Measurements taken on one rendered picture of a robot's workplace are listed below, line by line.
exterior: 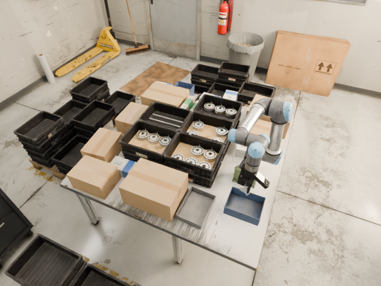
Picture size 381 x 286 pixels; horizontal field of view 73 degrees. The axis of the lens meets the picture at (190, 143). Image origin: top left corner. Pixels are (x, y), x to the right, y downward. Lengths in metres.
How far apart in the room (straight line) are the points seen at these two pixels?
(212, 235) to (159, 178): 0.53
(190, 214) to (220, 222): 0.22
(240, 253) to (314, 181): 1.70
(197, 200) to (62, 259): 1.05
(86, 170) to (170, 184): 0.66
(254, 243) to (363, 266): 1.31
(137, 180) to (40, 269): 0.91
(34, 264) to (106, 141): 1.02
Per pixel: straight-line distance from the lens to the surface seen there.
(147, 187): 1.85
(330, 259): 2.85
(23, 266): 2.33
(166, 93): 2.67
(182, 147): 2.17
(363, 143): 4.07
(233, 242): 1.87
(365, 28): 4.63
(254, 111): 1.63
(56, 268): 2.21
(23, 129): 3.27
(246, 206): 1.58
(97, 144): 2.28
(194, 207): 1.97
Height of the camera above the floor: 2.38
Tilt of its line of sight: 45 degrees down
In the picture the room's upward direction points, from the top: straight up
